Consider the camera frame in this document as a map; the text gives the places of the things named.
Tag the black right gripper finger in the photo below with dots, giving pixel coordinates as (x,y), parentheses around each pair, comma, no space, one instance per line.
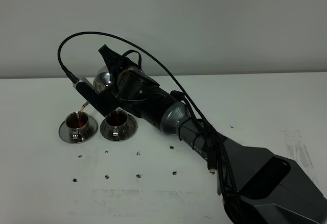
(113,61)

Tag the right stainless steel saucer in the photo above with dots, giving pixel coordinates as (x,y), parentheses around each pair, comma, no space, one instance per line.
(131,128)

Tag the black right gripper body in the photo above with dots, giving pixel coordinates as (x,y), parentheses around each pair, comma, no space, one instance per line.
(139,95)

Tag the left stainless steel saucer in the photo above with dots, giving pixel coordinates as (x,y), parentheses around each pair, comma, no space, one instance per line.
(66,134)

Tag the right stainless steel teacup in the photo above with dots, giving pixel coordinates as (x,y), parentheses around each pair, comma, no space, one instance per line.
(115,124)

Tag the left stainless steel teacup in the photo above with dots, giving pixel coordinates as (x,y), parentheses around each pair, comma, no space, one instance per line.
(78,125)

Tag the stainless steel teacup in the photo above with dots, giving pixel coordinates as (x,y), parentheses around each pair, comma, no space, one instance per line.
(115,124)
(78,125)

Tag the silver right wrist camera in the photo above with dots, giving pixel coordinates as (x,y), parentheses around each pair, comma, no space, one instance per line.
(87,90)

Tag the stainless steel teapot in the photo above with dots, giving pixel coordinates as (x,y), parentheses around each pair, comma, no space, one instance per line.
(101,81)

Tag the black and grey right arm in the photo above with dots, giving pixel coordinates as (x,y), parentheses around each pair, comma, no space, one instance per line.
(257,185)

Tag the stainless steel saucer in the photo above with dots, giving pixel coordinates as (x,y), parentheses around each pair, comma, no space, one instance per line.
(66,134)
(131,128)

